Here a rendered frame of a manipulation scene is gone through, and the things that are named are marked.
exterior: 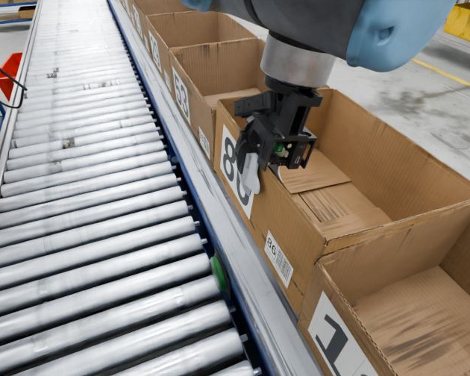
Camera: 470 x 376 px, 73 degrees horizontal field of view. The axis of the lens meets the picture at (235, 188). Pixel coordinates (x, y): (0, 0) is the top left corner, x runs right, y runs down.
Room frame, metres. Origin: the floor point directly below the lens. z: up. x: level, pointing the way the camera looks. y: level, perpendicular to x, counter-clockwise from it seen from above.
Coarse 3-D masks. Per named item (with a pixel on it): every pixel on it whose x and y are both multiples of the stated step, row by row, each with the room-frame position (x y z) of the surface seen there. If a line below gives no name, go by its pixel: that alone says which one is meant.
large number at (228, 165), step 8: (224, 128) 0.54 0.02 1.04; (224, 136) 0.54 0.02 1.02; (224, 144) 0.53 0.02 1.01; (232, 144) 0.50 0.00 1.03; (224, 152) 0.53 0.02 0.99; (232, 152) 0.49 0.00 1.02; (224, 160) 0.53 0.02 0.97; (232, 160) 0.49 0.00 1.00; (224, 168) 0.52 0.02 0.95; (232, 168) 0.49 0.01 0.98; (232, 176) 0.48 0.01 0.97; (232, 184) 0.48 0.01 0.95; (240, 184) 0.45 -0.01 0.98; (240, 192) 0.44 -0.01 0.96; (240, 200) 0.44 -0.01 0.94; (248, 200) 0.41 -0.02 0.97; (248, 208) 0.40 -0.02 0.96; (248, 216) 0.40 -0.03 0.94
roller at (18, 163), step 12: (156, 132) 0.99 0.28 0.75; (96, 144) 0.91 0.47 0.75; (108, 144) 0.92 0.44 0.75; (120, 144) 0.93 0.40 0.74; (132, 144) 0.94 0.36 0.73; (36, 156) 0.85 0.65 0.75; (48, 156) 0.85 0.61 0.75; (60, 156) 0.86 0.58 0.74; (72, 156) 0.87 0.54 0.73; (12, 168) 0.80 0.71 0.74
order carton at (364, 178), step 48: (240, 96) 0.62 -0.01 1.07; (336, 96) 0.68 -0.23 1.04; (336, 144) 0.64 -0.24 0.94; (384, 144) 0.53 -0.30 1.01; (288, 192) 0.32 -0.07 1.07; (336, 192) 0.52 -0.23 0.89; (384, 192) 0.48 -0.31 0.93; (432, 192) 0.41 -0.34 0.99; (288, 240) 0.29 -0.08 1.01; (336, 240) 0.24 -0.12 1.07; (288, 288) 0.26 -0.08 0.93
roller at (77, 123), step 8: (120, 112) 1.14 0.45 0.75; (128, 112) 1.14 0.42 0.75; (136, 112) 1.14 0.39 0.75; (144, 112) 1.15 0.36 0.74; (152, 112) 1.18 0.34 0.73; (72, 120) 1.07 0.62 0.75; (80, 120) 1.08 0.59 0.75; (88, 120) 1.08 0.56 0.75; (96, 120) 1.09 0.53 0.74; (104, 120) 1.09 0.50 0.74; (112, 120) 1.10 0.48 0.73; (24, 128) 1.02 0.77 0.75; (32, 128) 1.02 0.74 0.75; (40, 128) 1.02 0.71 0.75; (48, 128) 1.02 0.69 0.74; (56, 128) 1.03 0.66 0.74; (64, 128) 1.04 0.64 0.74; (16, 136) 0.98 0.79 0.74; (24, 136) 0.99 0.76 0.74
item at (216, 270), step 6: (210, 258) 0.39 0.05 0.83; (216, 258) 0.38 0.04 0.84; (210, 264) 0.38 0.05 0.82; (216, 264) 0.36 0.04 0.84; (216, 270) 0.35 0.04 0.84; (216, 276) 0.35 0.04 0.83; (222, 276) 0.34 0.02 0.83; (216, 282) 0.35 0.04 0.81; (222, 282) 0.33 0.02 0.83; (222, 288) 0.33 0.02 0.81
